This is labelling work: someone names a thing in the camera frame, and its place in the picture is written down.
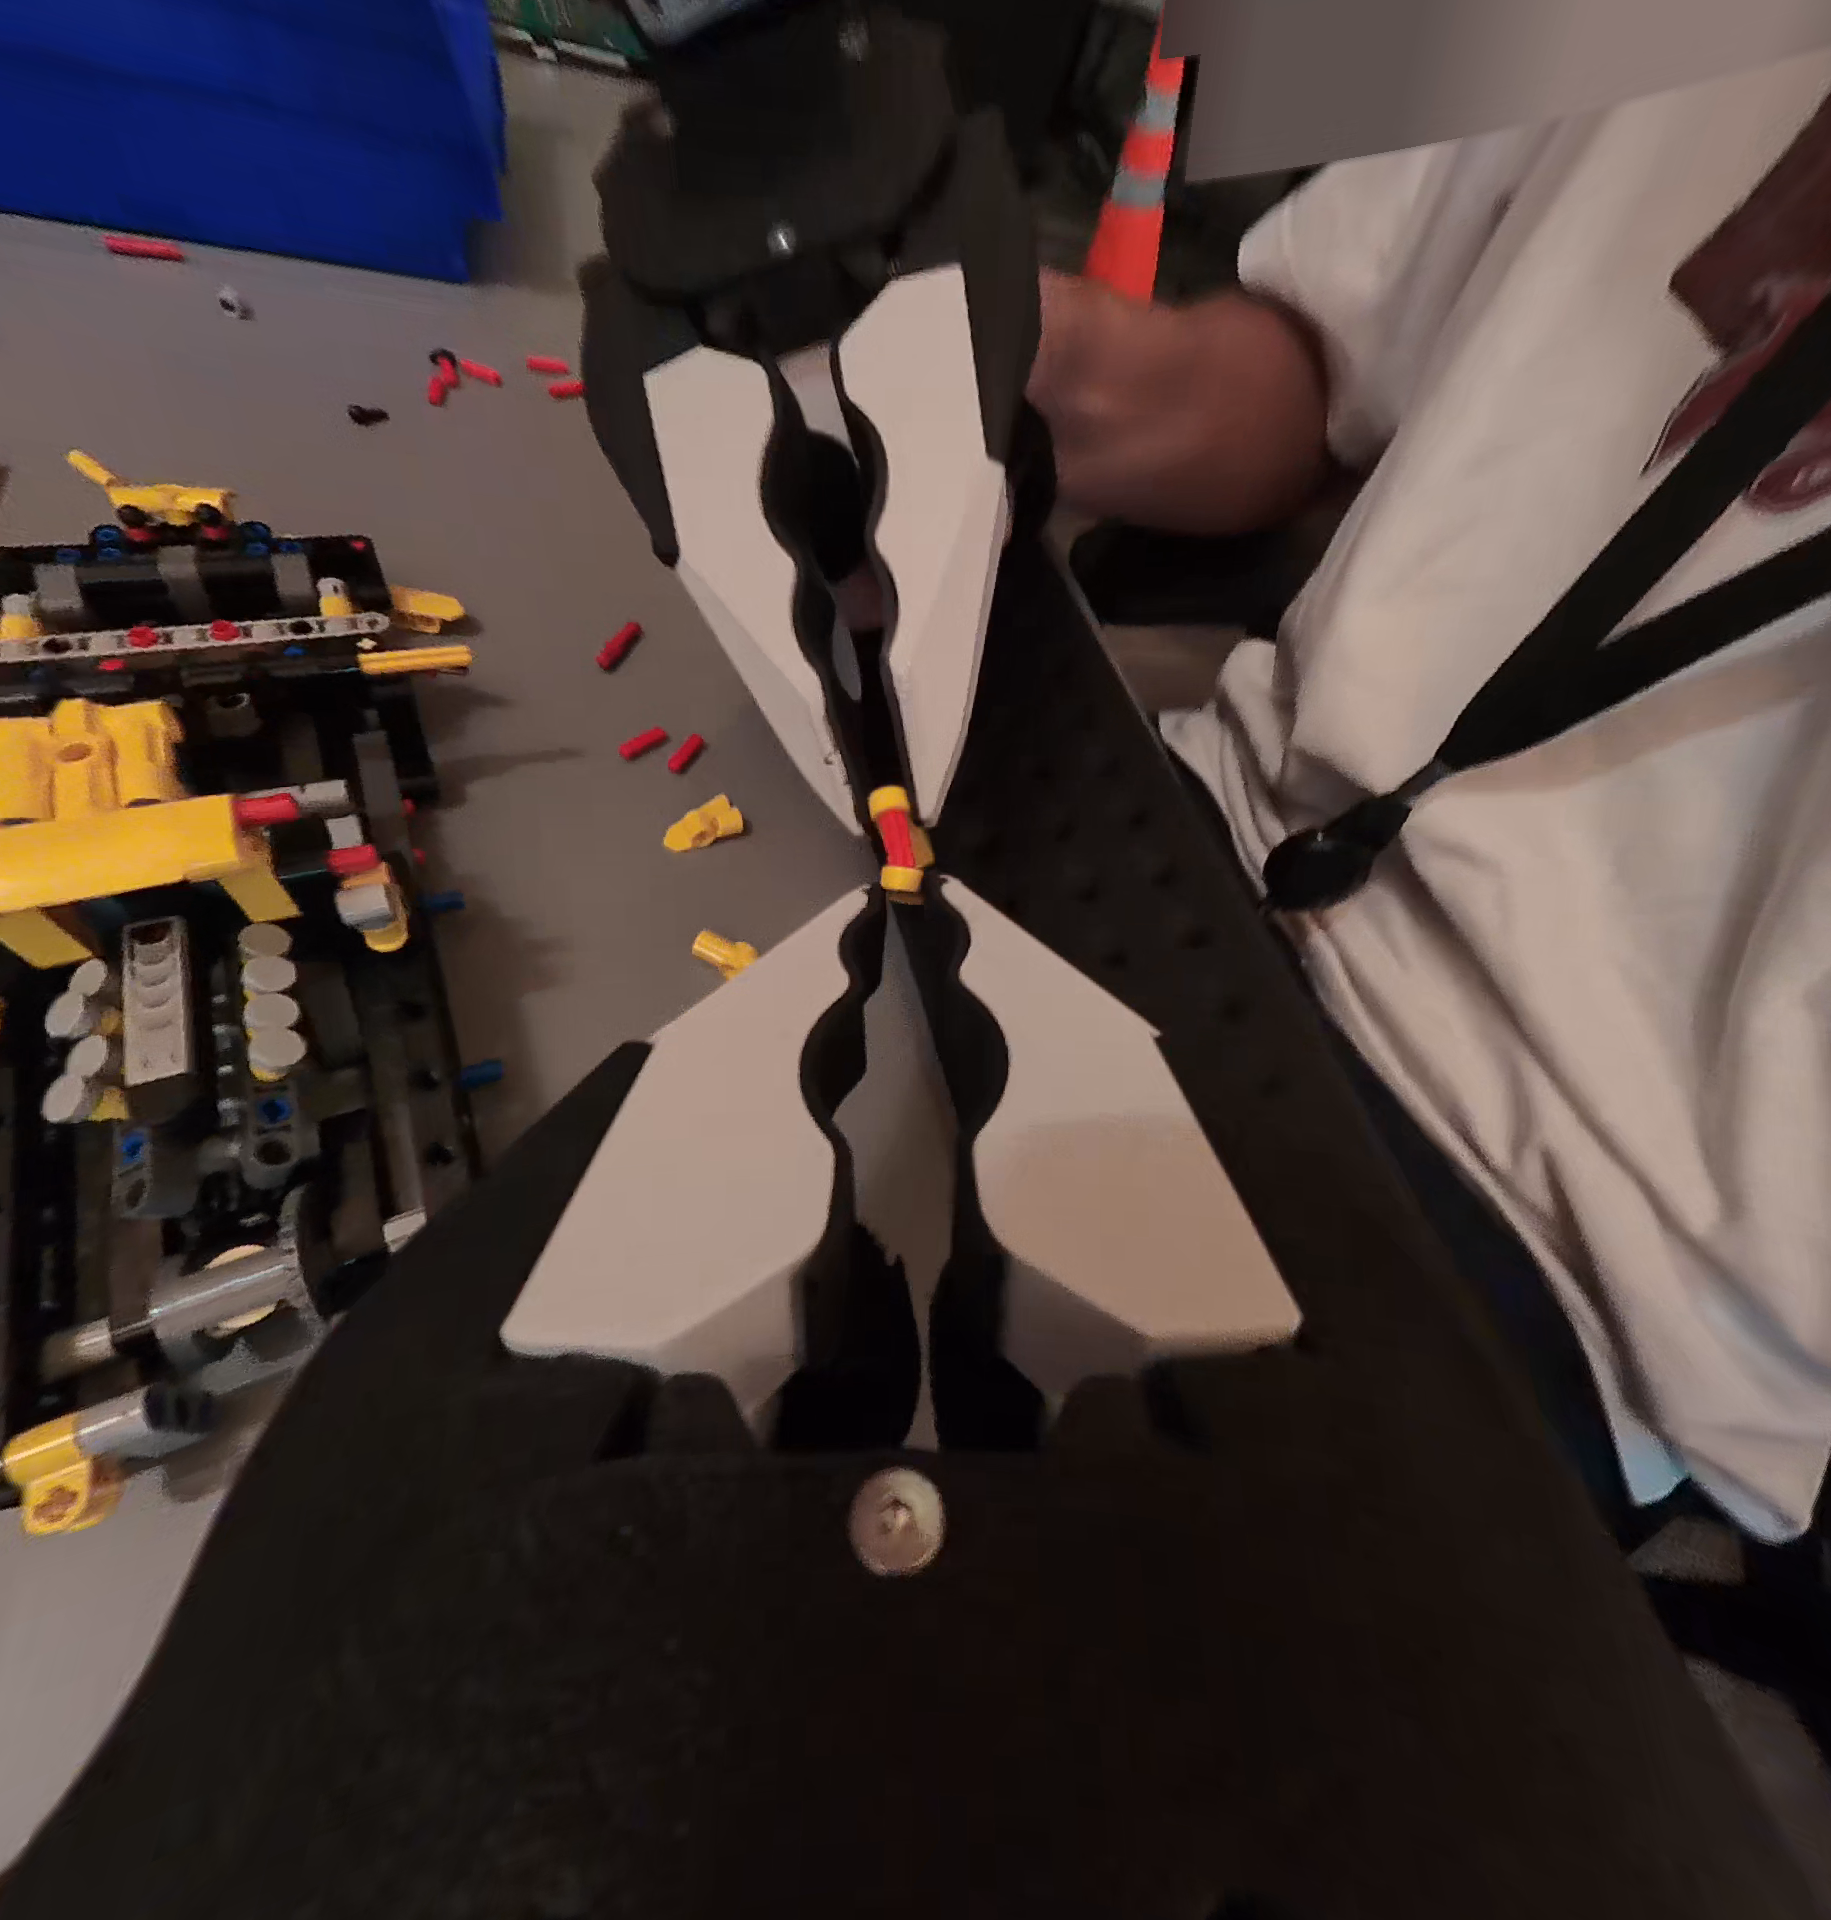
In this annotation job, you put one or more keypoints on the blue storage bin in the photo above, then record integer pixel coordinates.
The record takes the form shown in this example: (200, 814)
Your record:
(227, 120)

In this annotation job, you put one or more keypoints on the black perforated mat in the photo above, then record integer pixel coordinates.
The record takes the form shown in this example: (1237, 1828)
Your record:
(1157, 840)

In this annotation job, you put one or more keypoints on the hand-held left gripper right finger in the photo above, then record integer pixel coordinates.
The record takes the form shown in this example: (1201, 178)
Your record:
(1141, 1200)

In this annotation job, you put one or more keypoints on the yellow lego axle connector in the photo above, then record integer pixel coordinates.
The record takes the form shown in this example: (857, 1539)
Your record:
(723, 949)

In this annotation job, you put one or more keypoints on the yellow wedge lego connector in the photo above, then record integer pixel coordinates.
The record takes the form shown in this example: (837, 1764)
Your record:
(707, 826)

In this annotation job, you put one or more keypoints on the orange traffic cone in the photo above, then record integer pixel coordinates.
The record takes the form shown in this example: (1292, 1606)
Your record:
(1141, 195)

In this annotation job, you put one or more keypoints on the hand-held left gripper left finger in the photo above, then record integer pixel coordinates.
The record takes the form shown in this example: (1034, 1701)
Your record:
(662, 1200)

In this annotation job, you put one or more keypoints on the black office chair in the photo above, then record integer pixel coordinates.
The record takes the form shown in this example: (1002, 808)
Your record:
(1187, 577)

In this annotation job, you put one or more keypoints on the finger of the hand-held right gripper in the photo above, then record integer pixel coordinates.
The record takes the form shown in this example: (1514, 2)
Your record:
(947, 496)
(721, 496)

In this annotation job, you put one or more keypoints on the yellow black lego car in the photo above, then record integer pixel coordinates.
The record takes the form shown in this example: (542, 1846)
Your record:
(182, 931)

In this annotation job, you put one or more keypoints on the scattered small lego pins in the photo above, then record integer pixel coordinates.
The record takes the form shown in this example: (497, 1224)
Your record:
(473, 369)

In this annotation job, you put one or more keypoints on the small yellow lego pin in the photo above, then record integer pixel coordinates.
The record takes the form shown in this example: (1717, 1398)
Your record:
(94, 470)

